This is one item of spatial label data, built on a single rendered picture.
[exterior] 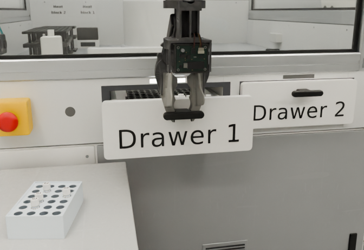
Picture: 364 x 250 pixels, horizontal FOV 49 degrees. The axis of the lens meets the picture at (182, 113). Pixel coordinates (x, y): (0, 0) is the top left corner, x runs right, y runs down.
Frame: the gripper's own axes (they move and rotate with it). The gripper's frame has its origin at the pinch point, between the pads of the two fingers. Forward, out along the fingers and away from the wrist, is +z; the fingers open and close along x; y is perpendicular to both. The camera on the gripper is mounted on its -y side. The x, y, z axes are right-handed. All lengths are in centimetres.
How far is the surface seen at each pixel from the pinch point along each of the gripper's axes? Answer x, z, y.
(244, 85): 17.5, -1.7, -15.4
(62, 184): -21.9, 10.9, 3.0
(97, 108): -15.7, 2.5, -17.3
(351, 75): 45.3, -3.0, -17.2
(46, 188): -24.0, 10.2, 6.0
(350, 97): 44.4, 2.0, -15.4
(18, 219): -27.0, 11.2, 14.1
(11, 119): -32.1, 2.3, -10.0
